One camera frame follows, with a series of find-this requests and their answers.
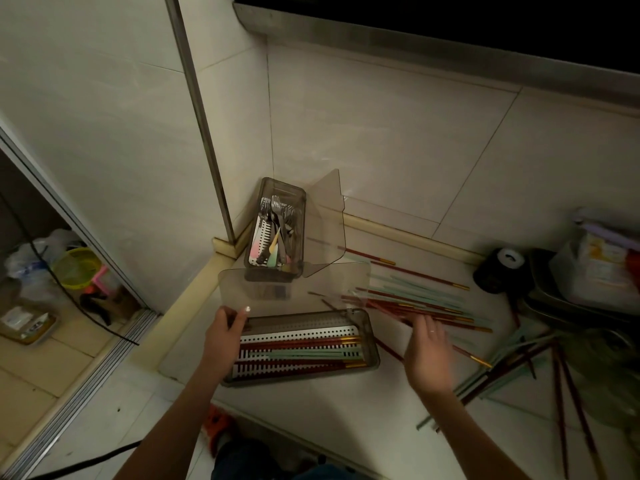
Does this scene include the person's left hand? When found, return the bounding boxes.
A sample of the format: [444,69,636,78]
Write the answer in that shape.
[202,306,251,381]

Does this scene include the person's right hand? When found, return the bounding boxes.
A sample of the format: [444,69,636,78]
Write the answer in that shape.
[403,315,457,397]

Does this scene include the clear chopstick box lid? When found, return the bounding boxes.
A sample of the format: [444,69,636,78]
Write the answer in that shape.
[218,262,372,321]

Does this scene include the person's left forearm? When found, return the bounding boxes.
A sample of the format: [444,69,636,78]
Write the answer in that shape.
[113,370,233,480]

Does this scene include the person's right forearm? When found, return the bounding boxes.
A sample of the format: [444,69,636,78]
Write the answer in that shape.
[419,386,533,480]

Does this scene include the scattered pile of loose chopsticks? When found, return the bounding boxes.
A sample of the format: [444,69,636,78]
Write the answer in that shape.
[307,245,495,370]

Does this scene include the grey chopstick box with strainer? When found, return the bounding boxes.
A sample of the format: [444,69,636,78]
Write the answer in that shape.
[221,308,381,387]

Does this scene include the grey cutlery box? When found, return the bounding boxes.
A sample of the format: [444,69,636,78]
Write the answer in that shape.
[243,177,307,282]

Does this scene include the neat row of chopsticks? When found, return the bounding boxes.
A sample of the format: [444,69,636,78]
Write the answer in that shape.
[235,336,368,379]

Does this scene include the bundle of forks and spoons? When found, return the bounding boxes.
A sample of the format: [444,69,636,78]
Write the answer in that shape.
[250,194,297,268]

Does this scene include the orange slipper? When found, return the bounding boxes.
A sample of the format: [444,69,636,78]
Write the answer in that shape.
[205,404,237,458]

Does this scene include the crossed heap of long chopsticks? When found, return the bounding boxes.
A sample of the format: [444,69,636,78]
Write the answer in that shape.
[416,315,609,480]

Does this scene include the black round object white face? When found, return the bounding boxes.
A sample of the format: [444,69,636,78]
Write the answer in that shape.
[472,247,527,295]

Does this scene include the clear cutlery box lid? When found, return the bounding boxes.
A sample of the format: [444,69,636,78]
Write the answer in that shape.
[299,169,347,278]

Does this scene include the black object on floor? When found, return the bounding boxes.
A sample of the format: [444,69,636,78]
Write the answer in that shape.
[79,293,126,327]

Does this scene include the person's dark trousers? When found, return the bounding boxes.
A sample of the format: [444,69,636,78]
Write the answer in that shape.
[210,435,361,480]

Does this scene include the stack of metal trays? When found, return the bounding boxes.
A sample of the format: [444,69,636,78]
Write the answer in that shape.
[518,248,640,337]

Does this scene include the pink plastic object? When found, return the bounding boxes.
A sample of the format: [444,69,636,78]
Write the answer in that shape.
[89,265,112,295]

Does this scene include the yellow-green strainer basket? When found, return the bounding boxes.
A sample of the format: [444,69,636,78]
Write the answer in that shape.
[50,247,105,291]

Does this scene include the green glass bowl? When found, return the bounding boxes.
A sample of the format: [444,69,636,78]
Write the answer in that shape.
[564,329,640,431]

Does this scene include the white plastic bag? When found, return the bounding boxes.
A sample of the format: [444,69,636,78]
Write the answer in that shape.
[549,209,640,316]

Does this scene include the metal corner strip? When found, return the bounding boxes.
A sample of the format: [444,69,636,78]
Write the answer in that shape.
[164,0,237,244]

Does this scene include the small cardboard tray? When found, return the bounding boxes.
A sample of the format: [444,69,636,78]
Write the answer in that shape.
[0,305,59,346]

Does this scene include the crumpled clear plastic bag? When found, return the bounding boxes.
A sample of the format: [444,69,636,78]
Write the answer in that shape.
[3,229,83,308]

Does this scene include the metal sliding door rail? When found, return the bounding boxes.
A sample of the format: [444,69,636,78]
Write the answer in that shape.
[0,308,162,480]

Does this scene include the thin black cable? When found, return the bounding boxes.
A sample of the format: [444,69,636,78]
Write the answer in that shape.
[0,191,141,347]

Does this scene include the thick black cable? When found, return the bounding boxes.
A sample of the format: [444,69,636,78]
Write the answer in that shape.
[25,440,143,480]

